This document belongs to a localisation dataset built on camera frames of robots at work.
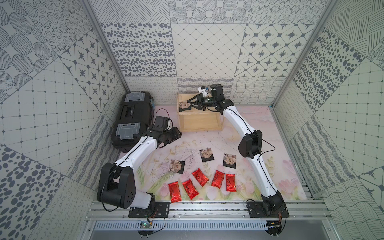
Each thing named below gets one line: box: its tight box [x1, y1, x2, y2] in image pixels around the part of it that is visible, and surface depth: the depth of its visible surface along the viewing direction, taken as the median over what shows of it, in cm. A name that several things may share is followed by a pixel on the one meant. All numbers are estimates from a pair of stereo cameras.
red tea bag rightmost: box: [226, 173, 237, 192], surface depth 83 cm
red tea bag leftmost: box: [168, 181, 182, 203], surface depth 80 cm
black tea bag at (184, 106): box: [178, 101, 192, 112], surface depth 92 cm
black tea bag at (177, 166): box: [169, 159, 186, 174], surface depth 90 cm
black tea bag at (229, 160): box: [223, 153, 237, 169], surface depth 92 cm
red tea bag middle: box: [192, 168, 210, 187], surface depth 85 cm
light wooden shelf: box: [177, 93, 225, 133], surface depth 106 cm
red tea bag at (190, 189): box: [182, 178, 200, 201], surface depth 80 cm
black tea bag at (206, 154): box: [199, 147, 215, 163], surface depth 95 cm
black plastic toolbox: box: [111, 91, 155, 153], surface depth 92 cm
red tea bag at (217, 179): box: [211, 170, 225, 189], surface depth 83 cm
